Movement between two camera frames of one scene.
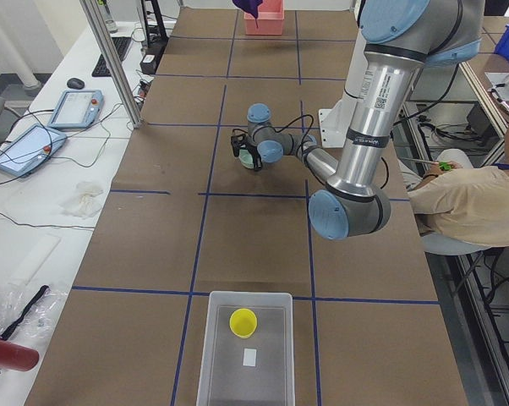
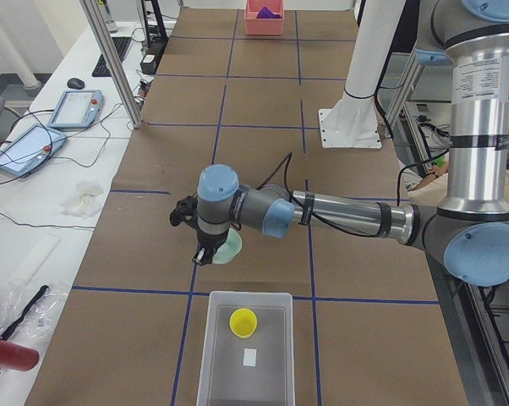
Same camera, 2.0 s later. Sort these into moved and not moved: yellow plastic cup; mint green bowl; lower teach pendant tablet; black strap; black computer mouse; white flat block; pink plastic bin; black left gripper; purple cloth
Moved: black left gripper; mint green bowl; purple cloth
Not moved: yellow plastic cup; black strap; black computer mouse; white flat block; lower teach pendant tablet; pink plastic bin
